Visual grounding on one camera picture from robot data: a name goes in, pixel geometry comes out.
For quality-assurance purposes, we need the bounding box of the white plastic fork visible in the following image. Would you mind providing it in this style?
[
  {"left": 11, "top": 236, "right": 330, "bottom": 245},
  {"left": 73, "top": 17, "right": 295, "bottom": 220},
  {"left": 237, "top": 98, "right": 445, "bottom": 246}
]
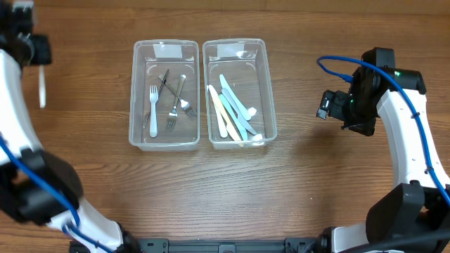
[
  {"left": 149, "top": 85, "right": 159, "bottom": 138},
  {"left": 39, "top": 65, "right": 46, "bottom": 109}
]

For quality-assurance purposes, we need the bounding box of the white plastic knife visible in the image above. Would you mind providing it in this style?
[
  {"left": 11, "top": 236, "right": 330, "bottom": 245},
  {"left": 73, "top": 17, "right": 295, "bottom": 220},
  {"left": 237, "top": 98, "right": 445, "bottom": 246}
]
[
  {"left": 221, "top": 88, "right": 257, "bottom": 135},
  {"left": 219, "top": 74, "right": 251, "bottom": 121},
  {"left": 207, "top": 84, "right": 228, "bottom": 138}
]

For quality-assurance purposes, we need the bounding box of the cream yellow plastic knife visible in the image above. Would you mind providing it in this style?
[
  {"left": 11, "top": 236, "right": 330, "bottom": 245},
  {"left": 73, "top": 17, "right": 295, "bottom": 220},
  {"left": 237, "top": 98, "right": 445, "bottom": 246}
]
[{"left": 207, "top": 84, "right": 243, "bottom": 148}]

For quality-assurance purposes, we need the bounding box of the black handled metal fork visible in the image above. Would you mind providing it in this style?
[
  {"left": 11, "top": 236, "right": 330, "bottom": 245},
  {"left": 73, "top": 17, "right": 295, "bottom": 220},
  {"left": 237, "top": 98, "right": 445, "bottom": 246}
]
[{"left": 143, "top": 70, "right": 169, "bottom": 129}]

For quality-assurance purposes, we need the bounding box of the short metal fork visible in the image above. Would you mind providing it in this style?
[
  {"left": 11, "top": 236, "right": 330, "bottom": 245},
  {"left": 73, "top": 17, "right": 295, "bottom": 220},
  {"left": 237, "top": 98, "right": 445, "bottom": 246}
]
[{"left": 159, "top": 74, "right": 198, "bottom": 117}]

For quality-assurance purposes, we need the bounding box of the long metal fork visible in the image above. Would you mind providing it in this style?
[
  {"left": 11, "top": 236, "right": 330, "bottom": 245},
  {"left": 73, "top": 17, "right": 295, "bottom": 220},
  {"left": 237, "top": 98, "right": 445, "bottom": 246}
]
[{"left": 166, "top": 74, "right": 186, "bottom": 131}]

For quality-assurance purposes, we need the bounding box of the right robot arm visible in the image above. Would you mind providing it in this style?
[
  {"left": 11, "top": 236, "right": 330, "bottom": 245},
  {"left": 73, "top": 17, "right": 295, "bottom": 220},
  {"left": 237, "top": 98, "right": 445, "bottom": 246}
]
[{"left": 314, "top": 47, "right": 449, "bottom": 252}]

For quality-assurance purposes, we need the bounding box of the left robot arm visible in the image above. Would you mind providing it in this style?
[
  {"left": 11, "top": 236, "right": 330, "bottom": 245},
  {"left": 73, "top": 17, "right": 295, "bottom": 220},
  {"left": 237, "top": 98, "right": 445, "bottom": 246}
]
[{"left": 1, "top": 1, "right": 142, "bottom": 252}]

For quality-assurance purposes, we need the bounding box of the right clear plastic container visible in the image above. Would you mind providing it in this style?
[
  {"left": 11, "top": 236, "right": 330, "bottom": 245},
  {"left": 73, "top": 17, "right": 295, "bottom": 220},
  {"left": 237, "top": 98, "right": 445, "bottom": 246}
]
[{"left": 202, "top": 38, "right": 277, "bottom": 150}]

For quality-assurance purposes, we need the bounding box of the clear plastic container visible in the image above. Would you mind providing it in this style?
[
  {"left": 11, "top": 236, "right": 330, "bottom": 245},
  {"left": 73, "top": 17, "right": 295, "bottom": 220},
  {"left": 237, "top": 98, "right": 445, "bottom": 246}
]
[
  {"left": 129, "top": 39, "right": 200, "bottom": 151},
  {"left": 202, "top": 38, "right": 277, "bottom": 150}
]

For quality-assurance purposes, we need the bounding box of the left clear plastic container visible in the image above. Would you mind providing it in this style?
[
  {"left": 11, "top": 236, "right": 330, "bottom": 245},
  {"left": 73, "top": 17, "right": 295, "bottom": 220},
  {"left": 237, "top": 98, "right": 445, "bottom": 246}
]
[{"left": 129, "top": 39, "right": 200, "bottom": 151}]

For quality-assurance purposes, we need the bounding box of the light blue plastic knife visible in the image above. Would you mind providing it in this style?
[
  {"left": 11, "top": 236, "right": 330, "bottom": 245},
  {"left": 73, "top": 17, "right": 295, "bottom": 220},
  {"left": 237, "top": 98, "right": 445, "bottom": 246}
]
[{"left": 219, "top": 94, "right": 248, "bottom": 141}]

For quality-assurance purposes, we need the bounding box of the right blue cable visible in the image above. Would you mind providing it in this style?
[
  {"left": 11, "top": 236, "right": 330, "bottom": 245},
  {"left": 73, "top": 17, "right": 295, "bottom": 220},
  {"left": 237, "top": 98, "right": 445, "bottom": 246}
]
[{"left": 315, "top": 55, "right": 450, "bottom": 208}]

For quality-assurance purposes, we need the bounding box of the blue cable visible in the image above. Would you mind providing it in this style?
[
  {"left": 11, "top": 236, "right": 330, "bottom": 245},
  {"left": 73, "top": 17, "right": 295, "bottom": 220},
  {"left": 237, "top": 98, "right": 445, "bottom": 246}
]
[
  {"left": 315, "top": 55, "right": 450, "bottom": 208},
  {"left": 0, "top": 135, "right": 115, "bottom": 253}
]

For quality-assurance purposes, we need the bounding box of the left blue cable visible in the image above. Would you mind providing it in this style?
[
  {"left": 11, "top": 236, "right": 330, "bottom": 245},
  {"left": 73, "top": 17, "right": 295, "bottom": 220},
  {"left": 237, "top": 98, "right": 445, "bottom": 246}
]
[{"left": 0, "top": 135, "right": 115, "bottom": 253}]

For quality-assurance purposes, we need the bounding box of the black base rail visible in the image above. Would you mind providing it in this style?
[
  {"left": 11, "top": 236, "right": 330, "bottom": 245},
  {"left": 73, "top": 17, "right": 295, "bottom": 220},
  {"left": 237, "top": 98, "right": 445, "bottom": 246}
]
[{"left": 112, "top": 238, "right": 332, "bottom": 253}]

